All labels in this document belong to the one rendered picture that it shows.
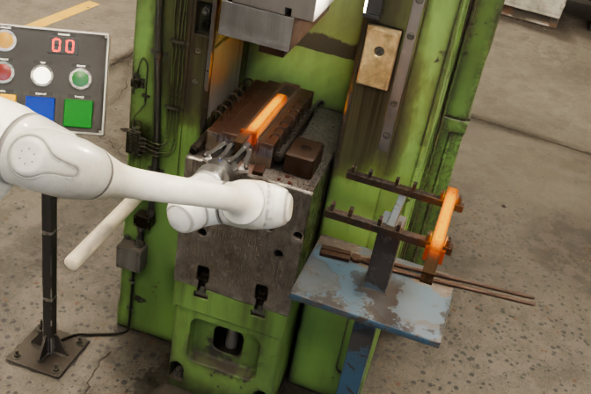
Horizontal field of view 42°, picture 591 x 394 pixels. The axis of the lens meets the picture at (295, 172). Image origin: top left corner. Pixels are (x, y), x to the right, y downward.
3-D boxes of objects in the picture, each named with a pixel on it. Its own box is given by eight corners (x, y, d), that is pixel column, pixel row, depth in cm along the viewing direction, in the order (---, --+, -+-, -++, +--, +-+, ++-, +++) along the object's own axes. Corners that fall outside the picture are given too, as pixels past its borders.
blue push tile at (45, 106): (53, 125, 208) (55, 98, 208) (24, 123, 207) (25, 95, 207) (54, 126, 210) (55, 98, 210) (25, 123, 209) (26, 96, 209)
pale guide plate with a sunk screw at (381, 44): (386, 91, 211) (400, 32, 203) (355, 83, 213) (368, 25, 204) (388, 88, 213) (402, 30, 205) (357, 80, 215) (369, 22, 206)
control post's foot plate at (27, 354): (60, 382, 259) (60, 362, 254) (2, 361, 263) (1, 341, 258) (92, 341, 277) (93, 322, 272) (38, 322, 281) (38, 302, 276)
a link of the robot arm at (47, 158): (125, 149, 138) (66, 123, 143) (68, 128, 121) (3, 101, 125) (97, 216, 138) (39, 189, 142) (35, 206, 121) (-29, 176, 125)
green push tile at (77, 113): (90, 128, 210) (92, 100, 210) (62, 126, 209) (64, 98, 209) (91, 128, 212) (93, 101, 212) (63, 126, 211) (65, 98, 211)
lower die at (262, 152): (269, 169, 219) (273, 142, 215) (204, 149, 223) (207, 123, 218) (310, 113, 255) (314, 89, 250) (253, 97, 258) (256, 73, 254)
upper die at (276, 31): (288, 53, 201) (294, 18, 197) (217, 33, 205) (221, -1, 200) (329, 10, 237) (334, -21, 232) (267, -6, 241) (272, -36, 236)
